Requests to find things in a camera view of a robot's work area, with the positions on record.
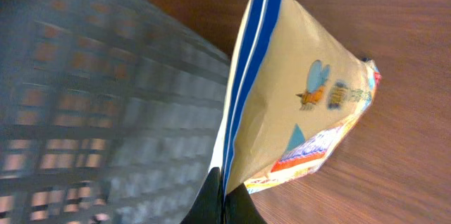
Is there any yellow wet wipes pack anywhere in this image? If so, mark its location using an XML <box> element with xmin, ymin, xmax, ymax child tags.
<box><xmin>218</xmin><ymin>0</ymin><xmax>381</xmax><ymax>193</ymax></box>

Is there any grey plastic mesh basket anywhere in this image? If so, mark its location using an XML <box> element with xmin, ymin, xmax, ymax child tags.
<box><xmin>1</xmin><ymin>0</ymin><xmax>230</xmax><ymax>223</ymax></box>

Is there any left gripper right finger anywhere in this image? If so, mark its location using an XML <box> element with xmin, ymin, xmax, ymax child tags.
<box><xmin>223</xmin><ymin>184</ymin><xmax>266</xmax><ymax>224</ymax></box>

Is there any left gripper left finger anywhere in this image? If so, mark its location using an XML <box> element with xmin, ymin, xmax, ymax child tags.
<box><xmin>181</xmin><ymin>167</ymin><xmax>223</xmax><ymax>224</ymax></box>

